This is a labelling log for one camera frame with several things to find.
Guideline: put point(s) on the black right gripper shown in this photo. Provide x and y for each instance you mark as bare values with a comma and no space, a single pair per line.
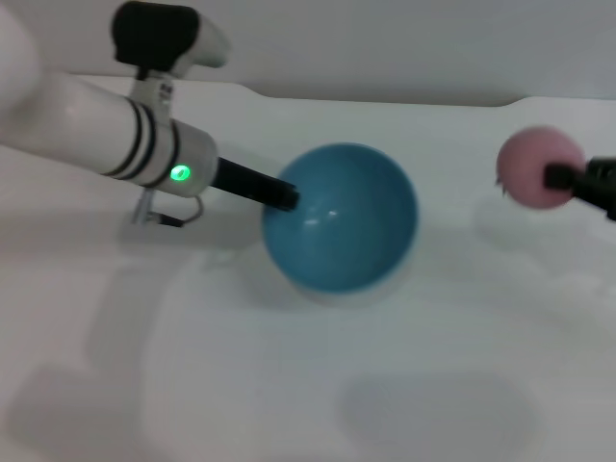
599,185

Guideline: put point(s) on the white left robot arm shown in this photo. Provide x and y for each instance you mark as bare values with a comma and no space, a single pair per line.
72,125

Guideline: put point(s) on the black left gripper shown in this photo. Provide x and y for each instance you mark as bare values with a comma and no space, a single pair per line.
245,183

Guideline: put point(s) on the blue bowl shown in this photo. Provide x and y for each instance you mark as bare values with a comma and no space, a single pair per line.
346,240

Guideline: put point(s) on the pink toy peach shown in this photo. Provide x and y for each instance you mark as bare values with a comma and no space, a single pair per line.
524,163

